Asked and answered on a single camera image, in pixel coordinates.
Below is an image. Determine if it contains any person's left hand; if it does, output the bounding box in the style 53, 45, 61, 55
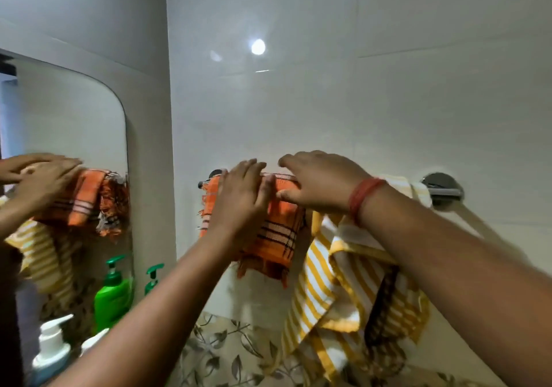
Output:
206, 158, 277, 253

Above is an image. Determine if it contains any person's right hand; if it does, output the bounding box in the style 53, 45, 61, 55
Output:
276, 150, 389, 217

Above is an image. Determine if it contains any orange checked towel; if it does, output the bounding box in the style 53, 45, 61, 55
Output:
198, 174, 307, 289

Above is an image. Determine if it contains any person's right forearm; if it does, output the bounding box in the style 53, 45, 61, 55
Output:
357, 183, 552, 387

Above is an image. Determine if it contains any person's left forearm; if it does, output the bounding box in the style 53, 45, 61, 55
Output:
47, 227, 248, 387

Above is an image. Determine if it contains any red thread wristband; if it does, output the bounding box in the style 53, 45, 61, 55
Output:
348, 177, 388, 226

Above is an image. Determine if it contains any yellow white striped towel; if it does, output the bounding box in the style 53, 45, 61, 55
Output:
279, 175, 433, 384

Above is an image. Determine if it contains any green pump bottle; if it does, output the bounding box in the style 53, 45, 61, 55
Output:
143, 263, 165, 296

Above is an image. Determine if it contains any chrome towel bar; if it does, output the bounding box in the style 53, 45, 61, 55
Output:
198, 169, 465, 209

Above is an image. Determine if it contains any leaf patterned cloth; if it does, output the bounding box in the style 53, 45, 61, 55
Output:
169, 311, 479, 387

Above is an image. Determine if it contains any white pump bottle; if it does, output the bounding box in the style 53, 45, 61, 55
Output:
80, 328, 110, 356

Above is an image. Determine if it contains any wall mirror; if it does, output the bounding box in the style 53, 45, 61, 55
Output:
0, 48, 135, 387

